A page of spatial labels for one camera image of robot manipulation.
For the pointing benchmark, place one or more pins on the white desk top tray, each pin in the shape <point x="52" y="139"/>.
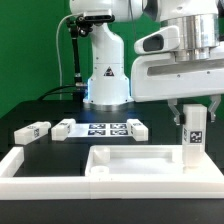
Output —
<point x="145" y="160"/>

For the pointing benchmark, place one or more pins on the black camera on stand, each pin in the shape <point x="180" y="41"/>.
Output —
<point x="87" y="20"/>

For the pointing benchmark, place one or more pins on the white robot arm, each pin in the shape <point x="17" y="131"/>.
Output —
<point x="184" y="58"/>

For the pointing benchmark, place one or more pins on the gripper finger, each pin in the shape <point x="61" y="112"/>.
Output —
<point x="215" y="102"/>
<point x="172" y="103"/>

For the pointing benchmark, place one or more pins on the black camera stand pole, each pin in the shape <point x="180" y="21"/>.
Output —
<point x="72" y="28"/>

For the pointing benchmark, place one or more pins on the white U-shaped frame fence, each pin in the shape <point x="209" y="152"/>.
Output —
<point x="101" y="186"/>

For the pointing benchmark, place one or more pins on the sheet with fiducial markers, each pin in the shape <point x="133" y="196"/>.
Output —
<point x="100" y="130"/>

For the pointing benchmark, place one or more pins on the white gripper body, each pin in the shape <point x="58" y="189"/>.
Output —
<point x="160" y="77"/>

